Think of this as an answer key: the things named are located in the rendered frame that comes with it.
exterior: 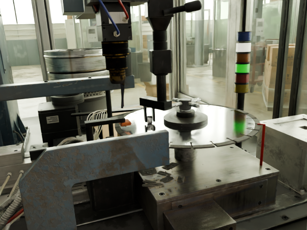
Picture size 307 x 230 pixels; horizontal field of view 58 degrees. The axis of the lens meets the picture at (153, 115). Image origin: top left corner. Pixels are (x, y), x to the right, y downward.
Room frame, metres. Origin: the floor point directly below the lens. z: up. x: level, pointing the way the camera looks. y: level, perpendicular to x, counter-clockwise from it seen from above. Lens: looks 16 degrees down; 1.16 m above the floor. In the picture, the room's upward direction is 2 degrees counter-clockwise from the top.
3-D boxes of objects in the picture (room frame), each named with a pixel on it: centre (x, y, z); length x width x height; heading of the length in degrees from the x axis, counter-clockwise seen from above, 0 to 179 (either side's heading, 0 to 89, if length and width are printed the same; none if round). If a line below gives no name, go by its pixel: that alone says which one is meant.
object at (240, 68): (0.88, -0.29, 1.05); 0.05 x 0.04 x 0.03; 19
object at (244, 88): (0.88, -0.29, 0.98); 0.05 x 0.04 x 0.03; 19
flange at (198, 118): (0.66, -0.08, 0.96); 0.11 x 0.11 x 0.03
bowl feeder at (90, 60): (1.33, 0.34, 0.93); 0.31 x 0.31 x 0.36
